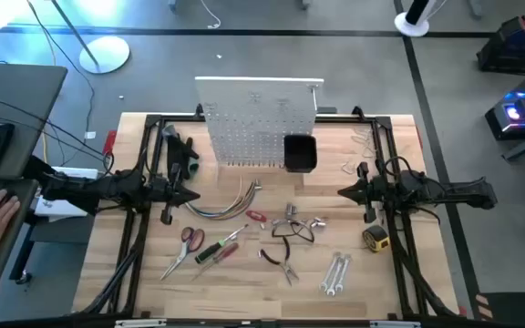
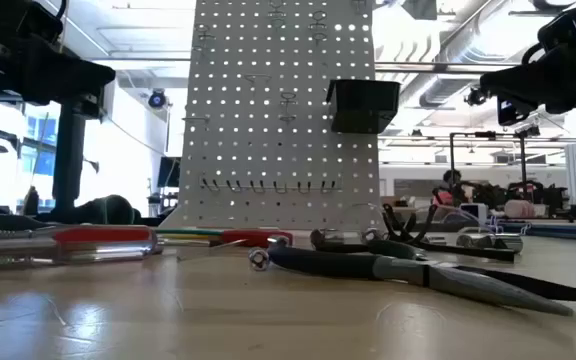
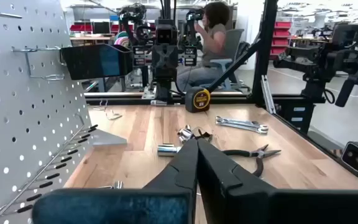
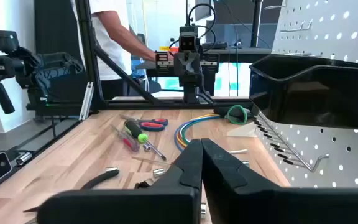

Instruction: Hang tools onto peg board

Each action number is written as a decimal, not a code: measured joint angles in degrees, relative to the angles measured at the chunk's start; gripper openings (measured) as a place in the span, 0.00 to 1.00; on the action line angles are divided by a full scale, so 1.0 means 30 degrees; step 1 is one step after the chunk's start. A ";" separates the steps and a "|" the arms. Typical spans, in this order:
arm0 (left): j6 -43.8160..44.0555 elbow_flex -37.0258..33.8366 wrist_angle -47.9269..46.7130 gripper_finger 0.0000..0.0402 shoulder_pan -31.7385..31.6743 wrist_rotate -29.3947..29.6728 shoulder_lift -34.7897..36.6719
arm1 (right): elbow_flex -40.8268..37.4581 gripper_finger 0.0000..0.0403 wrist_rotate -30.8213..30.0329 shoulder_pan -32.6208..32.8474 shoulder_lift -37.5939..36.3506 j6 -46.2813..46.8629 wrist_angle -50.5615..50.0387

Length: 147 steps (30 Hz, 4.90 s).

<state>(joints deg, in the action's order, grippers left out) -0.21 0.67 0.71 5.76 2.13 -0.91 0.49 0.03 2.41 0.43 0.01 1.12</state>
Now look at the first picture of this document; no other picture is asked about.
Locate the clear safety glasses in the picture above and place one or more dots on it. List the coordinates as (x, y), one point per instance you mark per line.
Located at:
(292, 230)

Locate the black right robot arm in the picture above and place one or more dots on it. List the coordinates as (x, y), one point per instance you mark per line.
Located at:
(463, 191)

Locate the black storage crate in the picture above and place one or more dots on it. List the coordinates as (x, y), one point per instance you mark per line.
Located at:
(508, 50)

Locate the white round base stand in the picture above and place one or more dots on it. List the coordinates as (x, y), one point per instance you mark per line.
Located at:
(105, 54)

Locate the yellow black tape measure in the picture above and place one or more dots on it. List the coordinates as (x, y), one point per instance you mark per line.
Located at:
(375, 239)

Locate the black work glove green cuff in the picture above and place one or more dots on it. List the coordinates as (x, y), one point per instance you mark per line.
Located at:
(178, 146)

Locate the white metal pegboard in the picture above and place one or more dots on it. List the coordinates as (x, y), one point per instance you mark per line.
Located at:
(235, 127)

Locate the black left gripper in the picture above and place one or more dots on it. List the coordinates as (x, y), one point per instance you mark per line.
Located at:
(160, 191)

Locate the computer case with lights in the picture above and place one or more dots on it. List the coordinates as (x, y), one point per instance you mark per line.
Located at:
(513, 114)

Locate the black mat striped edge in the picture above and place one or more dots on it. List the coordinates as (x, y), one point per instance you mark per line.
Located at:
(517, 310)

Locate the multi prong tool rack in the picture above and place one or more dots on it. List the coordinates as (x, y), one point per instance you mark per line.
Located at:
(253, 163)

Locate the black computer mouse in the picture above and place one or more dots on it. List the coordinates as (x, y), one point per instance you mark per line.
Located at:
(12, 193)

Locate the long chrome socket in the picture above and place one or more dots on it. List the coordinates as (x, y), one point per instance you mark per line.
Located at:
(289, 211)

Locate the metal pegboard support rod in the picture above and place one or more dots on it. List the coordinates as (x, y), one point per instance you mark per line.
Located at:
(314, 95)

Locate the red table clamp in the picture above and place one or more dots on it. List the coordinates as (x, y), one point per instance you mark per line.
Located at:
(110, 143)

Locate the white paper box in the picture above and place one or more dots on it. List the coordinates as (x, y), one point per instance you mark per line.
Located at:
(62, 207)

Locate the black aluminium rig frame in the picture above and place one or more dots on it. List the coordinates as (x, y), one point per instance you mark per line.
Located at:
(353, 119)

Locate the black desk support bar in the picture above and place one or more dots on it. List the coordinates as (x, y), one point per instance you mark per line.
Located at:
(34, 166)

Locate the red clear Husky screwdriver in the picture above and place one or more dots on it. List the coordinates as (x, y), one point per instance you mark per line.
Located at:
(226, 251)

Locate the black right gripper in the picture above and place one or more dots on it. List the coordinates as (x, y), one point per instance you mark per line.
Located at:
(374, 191)

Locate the black column white base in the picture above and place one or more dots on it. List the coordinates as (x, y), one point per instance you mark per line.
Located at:
(410, 27)

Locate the silver metal bracket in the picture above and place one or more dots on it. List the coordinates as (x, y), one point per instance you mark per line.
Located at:
(394, 324)
(139, 323)

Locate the black desk leg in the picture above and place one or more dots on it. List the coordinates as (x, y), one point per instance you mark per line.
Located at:
(21, 255)

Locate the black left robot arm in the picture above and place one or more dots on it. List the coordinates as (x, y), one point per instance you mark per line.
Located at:
(107, 187)

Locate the grey desk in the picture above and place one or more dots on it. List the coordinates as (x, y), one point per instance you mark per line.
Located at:
(21, 91)

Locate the black plastic bin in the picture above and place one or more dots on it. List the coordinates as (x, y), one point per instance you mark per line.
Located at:
(300, 155)

